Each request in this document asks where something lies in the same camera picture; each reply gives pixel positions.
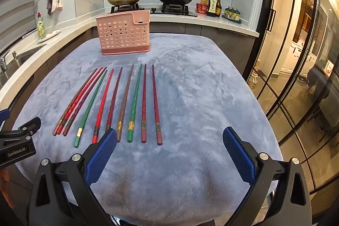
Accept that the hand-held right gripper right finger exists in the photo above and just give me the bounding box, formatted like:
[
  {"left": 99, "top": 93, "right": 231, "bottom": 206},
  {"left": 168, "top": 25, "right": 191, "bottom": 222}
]
[{"left": 222, "top": 127, "right": 313, "bottom": 226}]

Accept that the dark soy sauce bottle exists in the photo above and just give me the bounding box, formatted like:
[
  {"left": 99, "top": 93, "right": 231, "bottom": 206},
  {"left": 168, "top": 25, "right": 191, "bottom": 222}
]
[{"left": 207, "top": 0, "right": 218, "bottom": 17}]

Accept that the black gas stove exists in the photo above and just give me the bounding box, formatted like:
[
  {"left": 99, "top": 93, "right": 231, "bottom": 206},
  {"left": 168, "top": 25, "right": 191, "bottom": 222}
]
[{"left": 110, "top": 2, "right": 198, "bottom": 17}]

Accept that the blue-grey plush tablecloth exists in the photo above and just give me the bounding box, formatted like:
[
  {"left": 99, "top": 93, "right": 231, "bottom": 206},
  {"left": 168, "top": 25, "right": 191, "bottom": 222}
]
[{"left": 12, "top": 33, "right": 284, "bottom": 226}]

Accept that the green dish soap bottle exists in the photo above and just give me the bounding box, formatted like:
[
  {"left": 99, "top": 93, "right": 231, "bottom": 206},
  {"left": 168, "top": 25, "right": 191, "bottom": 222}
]
[{"left": 36, "top": 12, "right": 46, "bottom": 40}]

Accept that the white dish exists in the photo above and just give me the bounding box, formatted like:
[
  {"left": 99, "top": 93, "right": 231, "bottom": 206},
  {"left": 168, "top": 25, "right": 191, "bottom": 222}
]
[{"left": 37, "top": 29, "right": 62, "bottom": 43}]

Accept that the glass sliding door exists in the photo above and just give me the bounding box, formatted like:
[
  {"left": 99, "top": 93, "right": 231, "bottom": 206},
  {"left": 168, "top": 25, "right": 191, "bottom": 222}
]
[{"left": 243, "top": 0, "right": 339, "bottom": 217}]

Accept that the brown chopstick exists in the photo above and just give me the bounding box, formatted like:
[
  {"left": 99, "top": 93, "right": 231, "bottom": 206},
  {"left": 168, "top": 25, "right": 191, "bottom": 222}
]
[
  {"left": 117, "top": 65, "right": 134, "bottom": 142},
  {"left": 53, "top": 68, "right": 98, "bottom": 136}
]

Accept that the dark condiment jar tray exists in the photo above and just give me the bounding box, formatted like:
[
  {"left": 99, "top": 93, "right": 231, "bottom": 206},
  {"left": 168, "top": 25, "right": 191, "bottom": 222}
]
[{"left": 222, "top": 15, "right": 242, "bottom": 25}]

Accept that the dark red chopstick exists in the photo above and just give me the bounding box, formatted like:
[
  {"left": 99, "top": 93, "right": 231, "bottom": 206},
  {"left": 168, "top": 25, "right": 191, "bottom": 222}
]
[
  {"left": 141, "top": 64, "right": 147, "bottom": 143},
  {"left": 63, "top": 67, "right": 107, "bottom": 136},
  {"left": 105, "top": 67, "right": 123, "bottom": 134},
  {"left": 151, "top": 64, "right": 163, "bottom": 146}
]

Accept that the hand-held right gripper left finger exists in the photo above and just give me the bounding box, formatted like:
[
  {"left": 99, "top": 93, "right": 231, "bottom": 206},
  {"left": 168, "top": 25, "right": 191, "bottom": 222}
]
[{"left": 29, "top": 128, "right": 118, "bottom": 226}]

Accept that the pink perforated utensil holder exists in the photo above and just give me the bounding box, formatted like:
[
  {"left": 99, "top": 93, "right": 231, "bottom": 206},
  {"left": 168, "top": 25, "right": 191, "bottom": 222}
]
[{"left": 95, "top": 10, "right": 151, "bottom": 56}]

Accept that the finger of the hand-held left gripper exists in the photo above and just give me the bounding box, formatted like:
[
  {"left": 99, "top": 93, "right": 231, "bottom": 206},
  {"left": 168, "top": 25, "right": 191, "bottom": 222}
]
[
  {"left": 16, "top": 116, "right": 42, "bottom": 137},
  {"left": 0, "top": 109, "right": 10, "bottom": 132}
]

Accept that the metal faucet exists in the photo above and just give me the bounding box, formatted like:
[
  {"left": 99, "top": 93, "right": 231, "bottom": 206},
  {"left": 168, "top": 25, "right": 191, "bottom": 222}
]
[{"left": 0, "top": 51, "right": 18, "bottom": 73}]

